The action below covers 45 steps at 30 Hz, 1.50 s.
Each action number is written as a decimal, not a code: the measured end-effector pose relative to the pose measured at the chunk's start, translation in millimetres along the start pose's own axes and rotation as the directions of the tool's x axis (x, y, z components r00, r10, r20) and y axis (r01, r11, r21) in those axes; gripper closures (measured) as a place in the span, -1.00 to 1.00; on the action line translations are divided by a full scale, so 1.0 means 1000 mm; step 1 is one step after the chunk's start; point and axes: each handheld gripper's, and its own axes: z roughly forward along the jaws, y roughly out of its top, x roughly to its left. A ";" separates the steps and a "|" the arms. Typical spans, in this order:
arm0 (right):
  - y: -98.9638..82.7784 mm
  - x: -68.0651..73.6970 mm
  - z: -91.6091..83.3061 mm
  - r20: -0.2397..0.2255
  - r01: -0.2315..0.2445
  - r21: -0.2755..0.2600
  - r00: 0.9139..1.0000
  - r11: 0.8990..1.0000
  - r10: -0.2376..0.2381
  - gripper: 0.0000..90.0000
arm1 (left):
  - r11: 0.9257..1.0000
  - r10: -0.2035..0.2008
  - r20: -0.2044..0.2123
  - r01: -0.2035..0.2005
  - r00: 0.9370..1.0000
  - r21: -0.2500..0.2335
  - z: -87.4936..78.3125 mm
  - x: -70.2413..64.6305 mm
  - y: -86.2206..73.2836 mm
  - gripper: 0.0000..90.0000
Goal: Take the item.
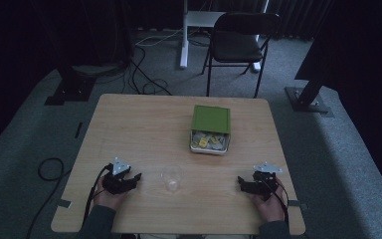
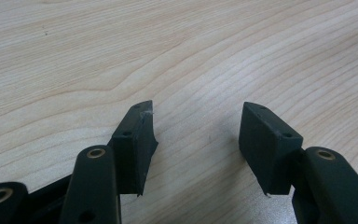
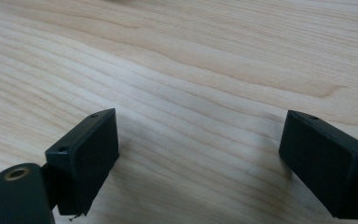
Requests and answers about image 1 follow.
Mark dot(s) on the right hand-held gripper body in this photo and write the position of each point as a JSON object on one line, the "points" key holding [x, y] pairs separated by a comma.
{"points": [[264, 181]]}

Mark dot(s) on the black folding chair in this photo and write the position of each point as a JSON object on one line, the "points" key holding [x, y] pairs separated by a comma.
{"points": [[237, 41]]}

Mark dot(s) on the person's right hand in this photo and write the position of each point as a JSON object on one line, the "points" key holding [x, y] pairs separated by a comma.
{"points": [[271, 207]]}

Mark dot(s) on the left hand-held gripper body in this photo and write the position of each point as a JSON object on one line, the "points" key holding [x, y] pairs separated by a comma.
{"points": [[116, 172]]}

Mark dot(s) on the grey tape piece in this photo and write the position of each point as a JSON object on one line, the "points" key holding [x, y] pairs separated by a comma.
{"points": [[64, 203], [297, 204]]}

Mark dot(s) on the person's left hand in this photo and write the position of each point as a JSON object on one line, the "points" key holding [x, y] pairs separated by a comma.
{"points": [[107, 199]]}

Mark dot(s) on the white box with green lid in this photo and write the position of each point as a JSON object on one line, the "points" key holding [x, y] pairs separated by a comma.
{"points": [[211, 119]]}

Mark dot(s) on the dark curtain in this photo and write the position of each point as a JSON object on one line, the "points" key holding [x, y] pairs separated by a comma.
{"points": [[295, 16]]}

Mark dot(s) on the clear plastic cup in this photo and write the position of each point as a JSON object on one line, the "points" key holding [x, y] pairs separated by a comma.
{"points": [[171, 177]]}

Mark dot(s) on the pile of small packets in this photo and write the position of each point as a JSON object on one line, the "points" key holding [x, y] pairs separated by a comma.
{"points": [[209, 141]]}

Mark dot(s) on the black stand with base plate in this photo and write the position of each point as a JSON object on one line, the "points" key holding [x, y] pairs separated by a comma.
{"points": [[70, 88], [308, 96]]}

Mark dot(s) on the white desk frame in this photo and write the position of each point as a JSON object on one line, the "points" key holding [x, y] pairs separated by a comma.
{"points": [[185, 40]]}

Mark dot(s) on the black tape strip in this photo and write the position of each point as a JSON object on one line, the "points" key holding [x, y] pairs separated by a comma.
{"points": [[78, 130]]}

